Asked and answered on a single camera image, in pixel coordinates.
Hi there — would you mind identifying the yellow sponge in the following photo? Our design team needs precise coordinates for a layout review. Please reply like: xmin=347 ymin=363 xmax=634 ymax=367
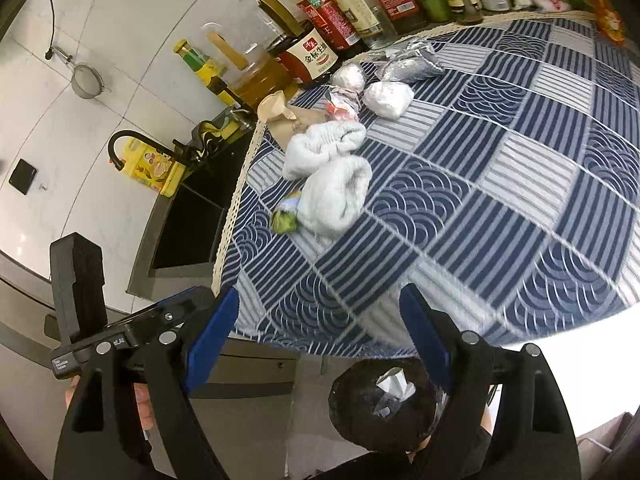
xmin=200 ymin=110 xmax=242 ymax=142

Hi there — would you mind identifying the cabinet drawer front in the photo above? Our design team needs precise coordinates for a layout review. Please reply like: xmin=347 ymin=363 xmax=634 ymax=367
xmin=190 ymin=345 xmax=302 ymax=402

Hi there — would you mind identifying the white paper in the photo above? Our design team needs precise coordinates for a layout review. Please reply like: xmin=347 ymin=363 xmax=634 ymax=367
xmin=282 ymin=121 xmax=367 ymax=181

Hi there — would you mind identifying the person's left hand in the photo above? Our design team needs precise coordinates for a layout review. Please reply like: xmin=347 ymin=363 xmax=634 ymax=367
xmin=132 ymin=382 xmax=156 ymax=443

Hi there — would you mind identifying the large soy sauce jug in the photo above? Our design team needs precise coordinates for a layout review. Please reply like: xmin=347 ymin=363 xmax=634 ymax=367
xmin=257 ymin=0 xmax=342 ymax=88

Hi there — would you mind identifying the clear bottle beige label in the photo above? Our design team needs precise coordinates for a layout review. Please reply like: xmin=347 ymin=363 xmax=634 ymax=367
xmin=327 ymin=0 xmax=398 ymax=48

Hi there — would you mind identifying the brown paper bag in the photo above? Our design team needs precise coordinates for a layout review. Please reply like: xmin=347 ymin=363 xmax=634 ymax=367
xmin=267 ymin=106 xmax=331 ymax=148

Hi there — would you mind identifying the white tissue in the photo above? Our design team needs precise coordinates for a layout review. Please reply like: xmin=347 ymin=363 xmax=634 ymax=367
xmin=375 ymin=367 xmax=417 ymax=418

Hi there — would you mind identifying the black wall socket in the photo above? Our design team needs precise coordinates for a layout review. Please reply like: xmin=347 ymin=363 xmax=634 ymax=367
xmin=8 ymin=158 xmax=40 ymax=196

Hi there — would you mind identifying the clear cooking oil jug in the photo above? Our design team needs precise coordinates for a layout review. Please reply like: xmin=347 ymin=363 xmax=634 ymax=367
xmin=201 ymin=20 xmax=297 ymax=105

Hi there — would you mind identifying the black round trash bin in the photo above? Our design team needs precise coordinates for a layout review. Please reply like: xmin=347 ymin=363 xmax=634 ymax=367
xmin=327 ymin=357 xmax=451 ymax=453

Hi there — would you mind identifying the yellow detergent pouch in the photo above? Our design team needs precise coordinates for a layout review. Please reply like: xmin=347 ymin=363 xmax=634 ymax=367
xmin=121 ymin=140 xmax=187 ymax=197

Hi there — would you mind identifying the metal mesh strainer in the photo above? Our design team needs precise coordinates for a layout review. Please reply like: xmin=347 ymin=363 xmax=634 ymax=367
xmin=49 ymin=46 xmax=107 ymax=101

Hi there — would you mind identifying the green snack wrapper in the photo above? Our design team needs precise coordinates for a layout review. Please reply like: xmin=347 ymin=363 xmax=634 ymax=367
xmin=270 ymin=195 xmax=303 ymax=235

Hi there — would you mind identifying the orange printed packet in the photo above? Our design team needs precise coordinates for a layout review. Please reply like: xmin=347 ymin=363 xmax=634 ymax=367
xmin=590 ymin=0 xmax=632 ymax=46

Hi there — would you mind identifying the dark bottle red label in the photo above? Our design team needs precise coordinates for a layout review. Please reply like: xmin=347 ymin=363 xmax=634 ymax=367
xmin=300 ymin=0 xmax=369 ymax=58

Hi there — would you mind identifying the white fluffy cloth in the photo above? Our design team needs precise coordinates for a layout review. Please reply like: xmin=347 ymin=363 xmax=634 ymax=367
xmin=296 ymin=156 xmax=373 ymax=236

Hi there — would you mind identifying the blue patterned tablecloth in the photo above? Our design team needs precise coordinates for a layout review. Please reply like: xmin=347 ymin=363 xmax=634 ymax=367
xmin=212 ymin=12 xmax=640 ymax=356

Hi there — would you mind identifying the beige paper cup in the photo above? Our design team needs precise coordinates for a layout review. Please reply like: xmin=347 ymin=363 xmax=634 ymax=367
xmin=256 ymin=91 xmax=297 ymax=123

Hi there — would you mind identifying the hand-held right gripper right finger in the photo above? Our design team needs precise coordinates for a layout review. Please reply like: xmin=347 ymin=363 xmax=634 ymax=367
xmin=399 ymin=284 xmax=583 ymax=480

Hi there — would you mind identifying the large tissue ball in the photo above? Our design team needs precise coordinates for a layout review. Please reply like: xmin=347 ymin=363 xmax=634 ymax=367
xmin=363 ymin=80 xmax=415 ymax=120

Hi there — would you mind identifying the black cable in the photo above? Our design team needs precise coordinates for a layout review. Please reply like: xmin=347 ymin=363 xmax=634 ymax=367
xmin=32 ymin=0 xmax=57 ymax=59

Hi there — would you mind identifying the red and white wrapper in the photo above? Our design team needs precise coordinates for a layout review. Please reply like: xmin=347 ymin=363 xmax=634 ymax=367
xmin=322 ymin=87 xmax=362 ymax=122

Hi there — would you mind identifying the black faucet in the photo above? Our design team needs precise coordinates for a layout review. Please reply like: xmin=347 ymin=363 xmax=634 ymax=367
xmin=108 ymin=130 xmax=192 ymax=174

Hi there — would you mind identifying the yellow capped green bottle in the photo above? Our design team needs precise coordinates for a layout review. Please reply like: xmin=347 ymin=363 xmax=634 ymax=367
xmin=173 ymin=39 xmax=237 ymax=107

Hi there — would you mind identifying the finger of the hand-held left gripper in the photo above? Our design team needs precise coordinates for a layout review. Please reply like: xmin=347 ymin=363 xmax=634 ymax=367
xmin=117 ymin=287 xmax=218 ymax=342

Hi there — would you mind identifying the small tissue ball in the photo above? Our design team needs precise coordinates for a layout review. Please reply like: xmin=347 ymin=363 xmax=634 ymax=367
xmin=332 ymin=62 xmax=371 ymax=91

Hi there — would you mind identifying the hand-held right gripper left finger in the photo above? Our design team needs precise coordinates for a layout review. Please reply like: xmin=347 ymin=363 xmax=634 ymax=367
xmin=55 ymin=287 xmax=240 ymax=480

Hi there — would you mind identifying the black kitchen sink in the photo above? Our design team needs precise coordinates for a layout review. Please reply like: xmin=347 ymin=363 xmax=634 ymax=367
xmin=149 ymin=125 xmax=253 ymax=272

